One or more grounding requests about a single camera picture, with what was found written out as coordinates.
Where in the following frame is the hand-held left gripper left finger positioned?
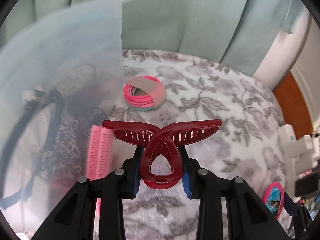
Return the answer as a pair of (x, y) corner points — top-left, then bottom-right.
(32, 146), (145, 240)

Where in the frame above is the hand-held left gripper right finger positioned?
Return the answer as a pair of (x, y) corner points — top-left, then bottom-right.
(179, 147), (280, 240)

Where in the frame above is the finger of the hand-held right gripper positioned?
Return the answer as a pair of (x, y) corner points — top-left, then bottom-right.
(282, 192), (300, 217)

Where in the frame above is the pink round pocket mirror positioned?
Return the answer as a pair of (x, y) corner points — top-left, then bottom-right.
(262, 182), (284, 219)

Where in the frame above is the dark red hair claw clip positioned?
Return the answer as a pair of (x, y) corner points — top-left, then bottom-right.
(102, 119), (223, 190)

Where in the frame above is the leopard print scrunchie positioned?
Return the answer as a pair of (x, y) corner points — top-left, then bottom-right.
(41, 120), (93, 180)

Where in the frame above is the translucent plastic storage bin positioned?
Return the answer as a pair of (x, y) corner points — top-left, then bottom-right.
(0, 0), (133, 233)

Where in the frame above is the black power adapter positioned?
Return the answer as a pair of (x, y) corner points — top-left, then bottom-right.
(295, 179), (313, 197)

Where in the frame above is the pink hair roller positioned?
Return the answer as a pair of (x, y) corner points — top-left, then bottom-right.
(99, 127), (116, 178)
(85, 124), (102, 180)

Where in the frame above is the white charger block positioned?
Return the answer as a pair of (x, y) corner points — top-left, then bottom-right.
(294, 135), (320, 175)

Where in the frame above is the white power strip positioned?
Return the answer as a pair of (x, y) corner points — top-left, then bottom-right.
(279, 124), (300, 180)

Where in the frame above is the red-brown wooden headboard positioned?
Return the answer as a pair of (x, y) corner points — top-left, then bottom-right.
(272, 72), (314, 133)

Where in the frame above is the pale green curtain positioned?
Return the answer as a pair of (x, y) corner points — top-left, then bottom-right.
(32, 0), (307, 74)

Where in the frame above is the pink hair tie bundle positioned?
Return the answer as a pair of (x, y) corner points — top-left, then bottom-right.
(123, 75), (167, 112)

